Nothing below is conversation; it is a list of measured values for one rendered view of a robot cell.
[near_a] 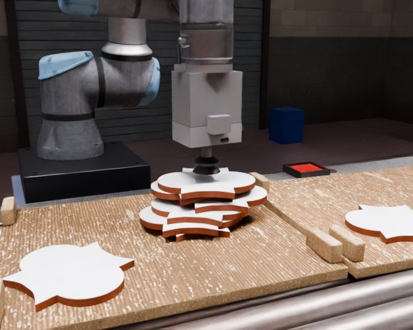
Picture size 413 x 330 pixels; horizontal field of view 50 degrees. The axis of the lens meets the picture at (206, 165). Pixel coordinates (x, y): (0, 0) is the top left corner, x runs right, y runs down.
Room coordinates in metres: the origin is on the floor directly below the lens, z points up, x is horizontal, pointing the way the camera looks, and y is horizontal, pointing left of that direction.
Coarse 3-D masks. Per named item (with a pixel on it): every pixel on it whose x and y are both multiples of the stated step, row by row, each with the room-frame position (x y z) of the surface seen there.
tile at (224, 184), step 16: (176, 176) 0.66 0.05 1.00; (192, 176) 0.66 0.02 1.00; (208, 176) 0.66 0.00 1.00; (224, 176) 0.66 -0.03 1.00; (240, 176) 0.66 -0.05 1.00; (176, 192) 0.61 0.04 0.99; (192, 192) 0.59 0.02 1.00; (208, 192) 0.60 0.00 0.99; (224, 192) 0.60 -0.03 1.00; (240, 192) 0.62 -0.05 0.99
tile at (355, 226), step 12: (360, 204) 0.68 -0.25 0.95; (348, 216) 0.63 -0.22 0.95; (360, 216) 0.63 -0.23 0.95; (372, 216) 0.63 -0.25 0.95; (384, 216) 0.63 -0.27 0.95; (396, 216) 0.63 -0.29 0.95; (408, 216) 0.63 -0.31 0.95; (360, 228) 0.59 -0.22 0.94; (372, 228) 0.58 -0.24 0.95; (384, 228) 0.58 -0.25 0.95; (396, 228) 0.58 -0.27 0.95; (408, 228) 0.58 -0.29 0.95; (384, 240) 0.56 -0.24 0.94; (396, 240) 0.56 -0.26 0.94; (408, 240) 0.56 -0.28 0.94
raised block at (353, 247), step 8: (328, 232) 0.55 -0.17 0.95; (336, 232) 0.54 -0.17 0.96; (344, 232) 0.53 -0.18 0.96; (344, 240) 0.52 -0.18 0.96; (352, 240) 0.51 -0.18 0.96; (360, 240) 0.51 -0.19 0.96; (344, 248) 0.52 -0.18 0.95; (352, 248) 0.50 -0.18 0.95; (360, 248) 0.50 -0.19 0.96; (352, 256) 0.50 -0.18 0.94; (360, 256) 0.50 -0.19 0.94
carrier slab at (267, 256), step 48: (0, 240) 0.57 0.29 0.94; (48, 240) 0.57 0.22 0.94; (96, 240) 0.57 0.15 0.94; (144, 240) 0.57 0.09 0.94; (192, 240) 0.57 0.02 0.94; (240, 240) 0.57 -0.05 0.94; (288, 240) 0.57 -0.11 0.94; (144, 288) 0.44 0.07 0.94; (192, 288) 0.44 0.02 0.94; (240, 288) 0.44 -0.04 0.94; (288, 288) 0.46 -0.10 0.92
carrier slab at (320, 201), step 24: (408, 168) 0.93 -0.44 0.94; (288, 192) 0.77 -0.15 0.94; (312, 192) 0.77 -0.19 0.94; (336, 192) 0.77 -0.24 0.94; (360, 192) 0.77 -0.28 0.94; (384, 192) 0.77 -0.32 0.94; (408, 192) 0.77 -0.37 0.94; (288, 216) 0.66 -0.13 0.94; (312, 216) 0.65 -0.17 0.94; (336, 216) 0.65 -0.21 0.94; (360, 264) 0.50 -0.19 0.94; (384, 264) 0.50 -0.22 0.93; (408, 264) 0.51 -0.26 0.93
